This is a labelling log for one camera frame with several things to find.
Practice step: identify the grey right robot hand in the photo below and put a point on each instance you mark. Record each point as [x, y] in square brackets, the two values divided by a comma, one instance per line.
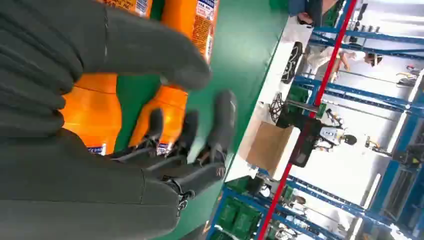
[82, 185]

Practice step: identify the black equipment case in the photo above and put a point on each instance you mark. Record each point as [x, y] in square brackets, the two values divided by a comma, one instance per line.
[304, 142]

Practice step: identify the open cardboard box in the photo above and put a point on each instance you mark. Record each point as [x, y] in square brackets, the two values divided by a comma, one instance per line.
[268, 145]

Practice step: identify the black electronic device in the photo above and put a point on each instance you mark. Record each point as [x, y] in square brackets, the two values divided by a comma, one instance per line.
[291, 63]

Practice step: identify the blue metal rack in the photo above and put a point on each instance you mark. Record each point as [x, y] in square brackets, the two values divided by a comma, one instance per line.
[364, 34]

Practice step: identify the red pole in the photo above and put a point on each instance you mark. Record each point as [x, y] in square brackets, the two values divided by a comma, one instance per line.
[334, 49]

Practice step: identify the person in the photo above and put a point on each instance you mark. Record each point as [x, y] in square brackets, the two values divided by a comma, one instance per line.
[299, 202]
[314, 10]
[319, 58]

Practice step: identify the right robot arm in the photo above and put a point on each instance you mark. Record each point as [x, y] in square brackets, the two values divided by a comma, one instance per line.
[26, 82]

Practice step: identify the green table mat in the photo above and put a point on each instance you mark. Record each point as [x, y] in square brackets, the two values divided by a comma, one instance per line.
[238, 66]

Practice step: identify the white table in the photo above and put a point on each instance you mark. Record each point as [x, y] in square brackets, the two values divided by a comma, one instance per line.
[275, 82]

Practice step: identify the white humanoid robot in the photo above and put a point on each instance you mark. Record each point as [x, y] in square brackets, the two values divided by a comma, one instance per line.
[331, 134]

